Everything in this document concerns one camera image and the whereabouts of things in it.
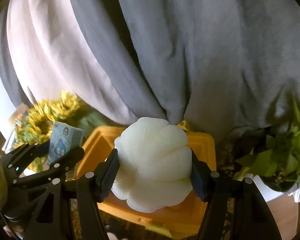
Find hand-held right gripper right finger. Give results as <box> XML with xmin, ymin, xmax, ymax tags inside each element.
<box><xmin>190</xmin><ymin>149</ymin><xmax>283</xmax><ymax>240</ymax></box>

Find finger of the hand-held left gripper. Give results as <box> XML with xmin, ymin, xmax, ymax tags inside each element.
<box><xmin>1</xmin><ymin>141</ymin><xmax>51</xmax><ymax>178</ymax></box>
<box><xmin>12</xmin><ymin>146</ymin><xmax>85</xmax><ymax>187</ymax></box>

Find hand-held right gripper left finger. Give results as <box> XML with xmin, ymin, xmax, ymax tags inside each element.
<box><xmin>24</xmin><ymin>149</ymin><xmax>119</xmax><ymax>240</ymax></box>

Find blue tissue pack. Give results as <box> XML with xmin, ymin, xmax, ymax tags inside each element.
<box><xmin>47</xmin><ymin>121</ymin><xmax>84</xmax><ymax>167</ymax></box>

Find yellow plastic basket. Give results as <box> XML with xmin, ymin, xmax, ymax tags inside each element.
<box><xmin>75</xmin><ymin>121</ymin><xmax>217</xmax><ymax>239</ymax></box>

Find white mesh bath sponge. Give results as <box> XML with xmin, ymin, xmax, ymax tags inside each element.
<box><xmin>111</xmin><ymin>117</ymin><xmax>193</xmax><ymax>213</ymax></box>

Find yellow sunflower bouquet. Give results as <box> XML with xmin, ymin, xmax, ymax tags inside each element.
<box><xmin>13</xmin><ymin>90</ymin><xmax>82</xmax><ymax>173</ymax></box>

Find white plant pot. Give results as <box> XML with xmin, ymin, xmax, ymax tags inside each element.
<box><xmin>252</xmin><ymin>174</ymin><xmax>300</xmax><ymax>203</ymax></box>

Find green leafy plant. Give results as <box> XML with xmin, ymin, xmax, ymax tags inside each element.
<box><xmin>236</xmin><ymin>97</ymin><xmax>300</xmax><ymax>186</ymax></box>

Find pale pink cloth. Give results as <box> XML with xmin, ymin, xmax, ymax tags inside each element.
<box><xmin>5</xmin><ymin>0</ymin><xmax>167</xmax><ymax>126</ymax></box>

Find grey curtain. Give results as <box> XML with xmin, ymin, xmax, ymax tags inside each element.
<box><xmin>0</xmin><ymin>0</ymin><xmax>300</xmax><ymax>145</ymax></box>

